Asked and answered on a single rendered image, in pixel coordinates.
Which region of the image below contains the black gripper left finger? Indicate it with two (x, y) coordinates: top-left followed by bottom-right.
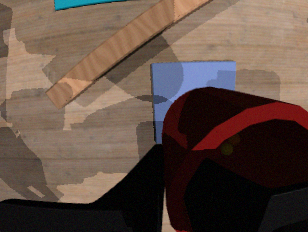
(0, 144), (166, 232)

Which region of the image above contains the tan wooden bar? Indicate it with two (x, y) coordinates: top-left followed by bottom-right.
(45, 0), (212, 109)

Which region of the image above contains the red cup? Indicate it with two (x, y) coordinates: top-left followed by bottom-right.
(162, 87), (308, 232)

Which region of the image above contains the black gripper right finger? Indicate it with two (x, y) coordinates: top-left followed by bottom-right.
(183, 157), (308, 232)

